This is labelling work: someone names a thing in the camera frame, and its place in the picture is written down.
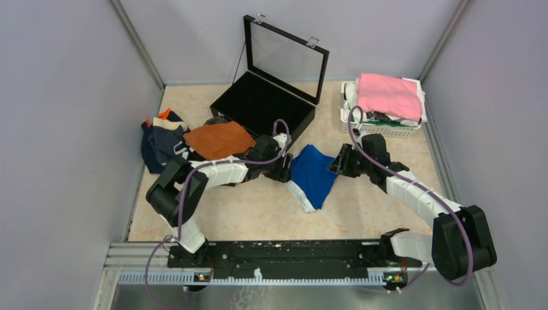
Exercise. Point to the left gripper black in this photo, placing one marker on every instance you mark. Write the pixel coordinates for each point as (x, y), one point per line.
(282, 174)

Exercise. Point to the pink folded cloth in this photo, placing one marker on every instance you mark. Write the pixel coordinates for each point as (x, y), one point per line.
(393, 96)

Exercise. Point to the dark blue underwear cream waistband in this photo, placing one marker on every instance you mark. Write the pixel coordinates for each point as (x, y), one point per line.
(167, 141)

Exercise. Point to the olive grey underwear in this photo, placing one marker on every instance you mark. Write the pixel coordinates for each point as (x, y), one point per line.
(216, 120)

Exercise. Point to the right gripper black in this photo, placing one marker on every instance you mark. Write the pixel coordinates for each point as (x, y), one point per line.
(340, 165)

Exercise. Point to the black display case glass lid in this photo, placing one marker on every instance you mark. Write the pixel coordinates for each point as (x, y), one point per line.
(283, 79)

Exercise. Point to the royal blue underwear white trim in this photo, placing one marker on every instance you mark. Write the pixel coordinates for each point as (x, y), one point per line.
(311, 181)

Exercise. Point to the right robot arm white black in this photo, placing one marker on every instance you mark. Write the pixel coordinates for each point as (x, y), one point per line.
(460, 242)

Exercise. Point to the black underwear white trim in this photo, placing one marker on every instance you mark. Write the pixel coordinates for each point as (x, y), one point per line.
(190, 156)

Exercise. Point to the navy underwear orange waistband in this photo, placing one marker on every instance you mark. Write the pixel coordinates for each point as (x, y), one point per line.
(147, 150)

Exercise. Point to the orange underwear cream waistband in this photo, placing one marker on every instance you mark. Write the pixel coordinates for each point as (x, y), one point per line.
(217, 141)

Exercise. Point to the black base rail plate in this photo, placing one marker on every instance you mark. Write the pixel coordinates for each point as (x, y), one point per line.
(288, 260)

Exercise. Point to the white plastic basket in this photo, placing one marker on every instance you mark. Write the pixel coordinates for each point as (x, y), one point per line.
(396, 128)

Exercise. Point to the white cloths in basket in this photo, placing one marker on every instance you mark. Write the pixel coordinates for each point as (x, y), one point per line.
(377, 98)

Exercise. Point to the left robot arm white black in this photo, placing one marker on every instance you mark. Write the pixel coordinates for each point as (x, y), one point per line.
(177, 191)

